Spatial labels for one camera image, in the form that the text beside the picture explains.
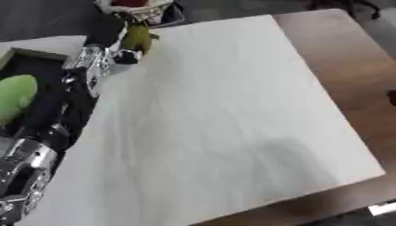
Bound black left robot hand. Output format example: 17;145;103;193
83;12;144;65

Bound white basket with red contents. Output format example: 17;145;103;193
93;0;186;26

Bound small white object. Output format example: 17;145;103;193
366;201;396;216

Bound light green soft toy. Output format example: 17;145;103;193
0;74;39;126

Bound olive green toy fruit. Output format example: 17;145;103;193
122;21;161;57

